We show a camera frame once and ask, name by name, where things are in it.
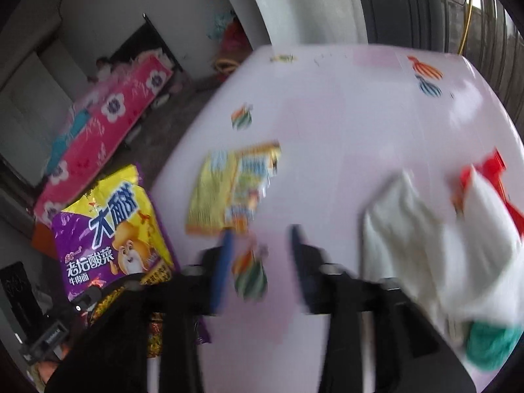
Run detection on red snack wrapper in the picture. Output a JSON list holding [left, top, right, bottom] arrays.
[[450, 149, 524, 238]]

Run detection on pink printed tablecloth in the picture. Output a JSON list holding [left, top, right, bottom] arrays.
[[147, 43, 524, 393]]

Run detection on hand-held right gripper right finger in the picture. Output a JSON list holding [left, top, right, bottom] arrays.
[[290, 225, 477, 393]]

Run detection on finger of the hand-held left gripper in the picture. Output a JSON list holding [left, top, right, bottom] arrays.
[[71, 289, 103, 316]]

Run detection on black board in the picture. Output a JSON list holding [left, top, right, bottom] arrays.
[[110, 13, 183, 74]]

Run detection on yellow snack wrapper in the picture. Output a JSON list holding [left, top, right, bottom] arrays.
[[185, 141, 283, 236]]

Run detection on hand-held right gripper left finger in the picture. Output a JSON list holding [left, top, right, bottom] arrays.
[[45, 229, 237, 393]]

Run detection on teal plastic bag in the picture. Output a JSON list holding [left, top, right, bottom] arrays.
[[462, 321, 524, 373]]

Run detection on dark green panel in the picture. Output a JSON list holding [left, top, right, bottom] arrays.
[[356, 0, 447, 52]]

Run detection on white crumpled tissue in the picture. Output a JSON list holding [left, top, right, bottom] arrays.
[[362, 170, 524, 328]]

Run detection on metal balcony railing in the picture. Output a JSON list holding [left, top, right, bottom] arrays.
[[440, 0, 524, 123]]

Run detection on colourful plastic toys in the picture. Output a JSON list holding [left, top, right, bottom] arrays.
[[207, 8, 252, 84]]

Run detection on purple instant noodle bag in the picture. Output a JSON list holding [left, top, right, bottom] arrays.
[[51, 164, 211, 359]]

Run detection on pink floral box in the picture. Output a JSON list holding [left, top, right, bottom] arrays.
[[33, 53, 175, 226]]

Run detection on black patterned box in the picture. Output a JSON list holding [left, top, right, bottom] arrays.
[[0, 262, 42, 336]]

